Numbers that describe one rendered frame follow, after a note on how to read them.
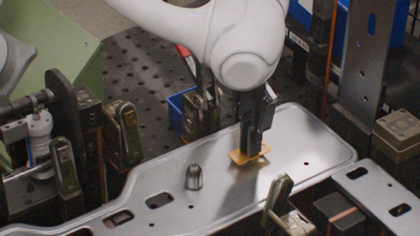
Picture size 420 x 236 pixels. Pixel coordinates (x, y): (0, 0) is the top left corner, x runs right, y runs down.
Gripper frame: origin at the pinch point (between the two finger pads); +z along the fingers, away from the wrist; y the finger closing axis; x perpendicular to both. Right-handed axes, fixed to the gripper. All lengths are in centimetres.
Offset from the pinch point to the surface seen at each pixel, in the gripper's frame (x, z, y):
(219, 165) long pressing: -6.1, 5.9, -1.6
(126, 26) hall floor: 76, 107, -186
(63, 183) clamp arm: -34.3, 4.0, -11.9
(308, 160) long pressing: 9.4, 6.0, 6.6
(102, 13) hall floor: 72, 107, -200
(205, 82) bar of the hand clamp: -0.8, -4.2, -14.4
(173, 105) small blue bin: 11, 27, -45
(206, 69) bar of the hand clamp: -0.2, -6.8, -14.8
